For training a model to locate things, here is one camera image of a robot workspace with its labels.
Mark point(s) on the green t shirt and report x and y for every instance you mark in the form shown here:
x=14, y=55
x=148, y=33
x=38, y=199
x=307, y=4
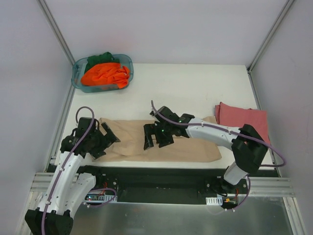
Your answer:
x=106, y=57

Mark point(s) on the orange t shirt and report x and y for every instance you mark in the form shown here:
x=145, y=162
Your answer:
x=107, y=74

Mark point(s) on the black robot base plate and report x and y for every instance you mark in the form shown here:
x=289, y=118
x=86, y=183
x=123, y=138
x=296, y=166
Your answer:
x=163, y=185

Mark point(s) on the beige t shirt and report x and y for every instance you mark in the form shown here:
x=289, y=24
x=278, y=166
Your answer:
x=130, y=147

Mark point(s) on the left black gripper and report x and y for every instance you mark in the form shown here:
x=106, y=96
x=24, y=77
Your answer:
x=103, y=142

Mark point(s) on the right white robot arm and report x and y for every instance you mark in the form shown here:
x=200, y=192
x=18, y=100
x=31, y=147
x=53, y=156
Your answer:
x=247, y=146

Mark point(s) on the folded red t shirt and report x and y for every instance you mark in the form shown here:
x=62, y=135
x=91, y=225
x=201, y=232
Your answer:
x=237, y=117

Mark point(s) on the aluminium frame post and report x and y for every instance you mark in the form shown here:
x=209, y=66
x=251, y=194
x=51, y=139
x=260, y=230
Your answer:
x=271, y=33
x=56, y=30

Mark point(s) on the left aluminium frame post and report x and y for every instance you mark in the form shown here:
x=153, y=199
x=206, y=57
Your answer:
x=56, y=30

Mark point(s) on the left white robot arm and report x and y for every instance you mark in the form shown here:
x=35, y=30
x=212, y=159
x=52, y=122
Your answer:
x=55, y=212

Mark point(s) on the teal plastic basket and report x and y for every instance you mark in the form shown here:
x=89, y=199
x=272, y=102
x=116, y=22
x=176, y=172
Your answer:
x=79, y=70

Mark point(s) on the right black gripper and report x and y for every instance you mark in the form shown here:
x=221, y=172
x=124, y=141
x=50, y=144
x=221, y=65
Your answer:
x=154, y=133

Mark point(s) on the right aluminium frame post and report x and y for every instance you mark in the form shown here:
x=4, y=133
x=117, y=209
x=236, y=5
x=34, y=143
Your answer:
x=271, y=33

